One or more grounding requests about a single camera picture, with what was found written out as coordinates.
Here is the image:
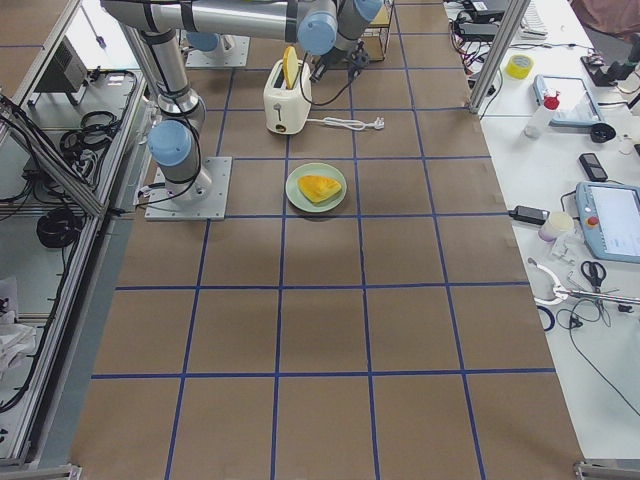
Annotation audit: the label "aluminium frame post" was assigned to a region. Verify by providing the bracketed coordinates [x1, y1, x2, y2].
[468, 0, 530, 114]

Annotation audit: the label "black power adapter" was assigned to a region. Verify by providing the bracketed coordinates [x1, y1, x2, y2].
[508, 205, 549, 225]

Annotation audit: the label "clear bottle red cap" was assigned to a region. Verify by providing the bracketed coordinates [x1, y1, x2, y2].
[523, 90, 560, 139]

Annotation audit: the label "blue teach pendant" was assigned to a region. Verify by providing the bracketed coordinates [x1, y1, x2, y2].
[575, 182, 639, 264]
[532, 74, 604, 128]

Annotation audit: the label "white toaster power cable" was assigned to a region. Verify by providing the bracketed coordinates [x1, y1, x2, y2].
[305, 114, 389, 134]

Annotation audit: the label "toast slice in toaster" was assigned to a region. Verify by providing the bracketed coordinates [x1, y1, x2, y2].
[282, 45, 299, 90]

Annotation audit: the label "white two-slot toaster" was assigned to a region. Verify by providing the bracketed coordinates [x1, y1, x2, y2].
[263, 60, 312, 135]

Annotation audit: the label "wire basket with wooden shelf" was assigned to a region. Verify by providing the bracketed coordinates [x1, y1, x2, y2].
[361, 0, 394, 62]

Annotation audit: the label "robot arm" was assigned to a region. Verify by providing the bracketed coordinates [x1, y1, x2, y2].
[187, 32, 235, 57]
[101, 1, 382, 205]

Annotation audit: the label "pale green plate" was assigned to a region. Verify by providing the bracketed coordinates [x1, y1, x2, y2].
[285, 162, 347, 213]

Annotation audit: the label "yellow tape roll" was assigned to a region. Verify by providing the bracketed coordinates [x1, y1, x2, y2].
[504, 54, 534, 80]

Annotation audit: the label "black scissors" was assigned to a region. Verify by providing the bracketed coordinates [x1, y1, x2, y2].
[580, 260, 607, 293]

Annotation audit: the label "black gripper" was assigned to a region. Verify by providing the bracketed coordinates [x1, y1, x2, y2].
[311, 42, 370, 83]

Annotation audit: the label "golden pastry on plate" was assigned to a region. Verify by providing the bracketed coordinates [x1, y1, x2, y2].
[297, 175, 342, 204]

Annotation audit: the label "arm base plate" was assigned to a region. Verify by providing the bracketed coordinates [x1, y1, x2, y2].
[186, 32, 250, 69]
[144, 157, 232, 221]

